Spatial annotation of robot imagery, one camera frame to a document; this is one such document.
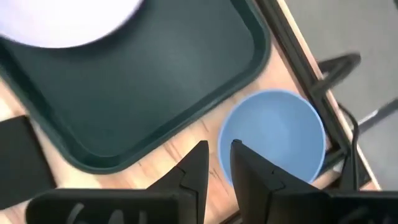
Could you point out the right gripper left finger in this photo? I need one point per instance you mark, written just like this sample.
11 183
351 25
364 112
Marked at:
202 161

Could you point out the lilac round plate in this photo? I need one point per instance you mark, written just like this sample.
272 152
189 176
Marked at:
62 18

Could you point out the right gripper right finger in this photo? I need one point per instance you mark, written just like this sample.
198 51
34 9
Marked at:
255 180

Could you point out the blue bowl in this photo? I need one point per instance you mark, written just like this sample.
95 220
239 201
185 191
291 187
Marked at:
280 130

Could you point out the black aluminium table frame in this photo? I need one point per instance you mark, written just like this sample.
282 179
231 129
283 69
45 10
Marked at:
298 62

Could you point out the dark green tray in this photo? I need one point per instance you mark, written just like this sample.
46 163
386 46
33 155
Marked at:
140 87

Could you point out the black cloth napkin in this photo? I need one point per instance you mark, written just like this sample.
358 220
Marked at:
21 161

